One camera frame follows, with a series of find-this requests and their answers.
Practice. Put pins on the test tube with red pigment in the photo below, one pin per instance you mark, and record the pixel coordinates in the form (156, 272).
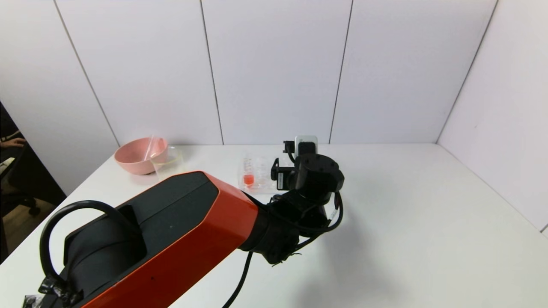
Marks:
(248, 179)

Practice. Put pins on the bystander hand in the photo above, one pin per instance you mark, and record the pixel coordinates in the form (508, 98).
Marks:
(13, 142)

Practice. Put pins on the clear glass beaker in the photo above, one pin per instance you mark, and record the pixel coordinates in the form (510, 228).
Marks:
(169, 164)

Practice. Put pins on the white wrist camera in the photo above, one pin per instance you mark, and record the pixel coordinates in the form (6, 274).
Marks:
(306, 139)

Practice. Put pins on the clear plastic test tube rack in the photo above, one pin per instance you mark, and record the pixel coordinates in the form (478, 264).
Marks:
(261, 179)

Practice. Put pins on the test tube with yellow pigment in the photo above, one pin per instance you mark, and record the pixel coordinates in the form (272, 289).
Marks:
(150, 149)

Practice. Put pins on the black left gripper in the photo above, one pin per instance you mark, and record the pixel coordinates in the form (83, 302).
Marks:
(279, 174)

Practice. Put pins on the pink bowl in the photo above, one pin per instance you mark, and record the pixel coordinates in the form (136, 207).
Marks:
(132, 160)

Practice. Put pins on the orange and black left arm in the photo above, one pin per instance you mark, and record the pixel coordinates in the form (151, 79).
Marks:
(192, 239)

